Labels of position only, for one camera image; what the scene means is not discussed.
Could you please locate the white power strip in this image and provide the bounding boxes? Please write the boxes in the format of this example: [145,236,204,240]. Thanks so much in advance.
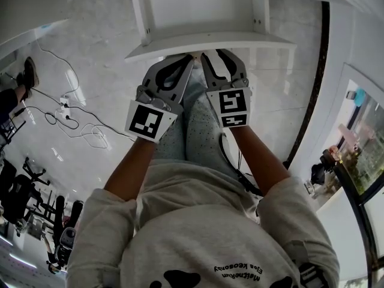
[58,95,73,119]

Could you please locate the black floor threshold strip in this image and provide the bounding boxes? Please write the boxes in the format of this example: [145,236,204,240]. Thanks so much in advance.
[282,1,331,170]

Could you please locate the person's grey sweatshirt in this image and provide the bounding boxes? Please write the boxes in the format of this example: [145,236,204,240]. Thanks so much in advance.
[65,159,341,288]

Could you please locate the grey strap buckle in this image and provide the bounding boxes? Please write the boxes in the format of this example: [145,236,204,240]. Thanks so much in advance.
[295,261,329,288]

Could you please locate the person's left forearm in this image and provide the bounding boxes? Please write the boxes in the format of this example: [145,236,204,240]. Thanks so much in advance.
[104,136,157,204]

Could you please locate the black cable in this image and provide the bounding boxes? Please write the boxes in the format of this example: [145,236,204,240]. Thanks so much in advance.
[11,87,133,139]

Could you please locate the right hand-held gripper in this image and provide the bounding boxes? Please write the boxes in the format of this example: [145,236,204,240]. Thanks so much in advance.
[199,48,253,130]

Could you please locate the black office chair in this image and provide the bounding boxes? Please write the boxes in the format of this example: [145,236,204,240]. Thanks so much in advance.
[0,157,52,226]

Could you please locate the white cable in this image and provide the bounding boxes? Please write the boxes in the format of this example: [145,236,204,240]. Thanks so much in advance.
[34,37,133,149]

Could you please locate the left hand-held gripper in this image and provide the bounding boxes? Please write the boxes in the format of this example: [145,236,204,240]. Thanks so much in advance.
[124,54,196,145]

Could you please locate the black bag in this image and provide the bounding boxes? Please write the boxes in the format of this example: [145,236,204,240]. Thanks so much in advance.
[310,148,343,198]

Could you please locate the person's light blue jeans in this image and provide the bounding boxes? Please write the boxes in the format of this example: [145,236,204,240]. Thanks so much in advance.
[152,61,239,181]

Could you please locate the black window frame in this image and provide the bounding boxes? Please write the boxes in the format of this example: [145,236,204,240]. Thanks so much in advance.
[332,157,384,288]

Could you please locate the black strap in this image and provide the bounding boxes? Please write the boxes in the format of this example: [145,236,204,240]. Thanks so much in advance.
[218,133,265,197]

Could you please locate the person's right forearm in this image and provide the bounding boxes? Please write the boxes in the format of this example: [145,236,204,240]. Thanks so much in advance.
[230,125,292,198]

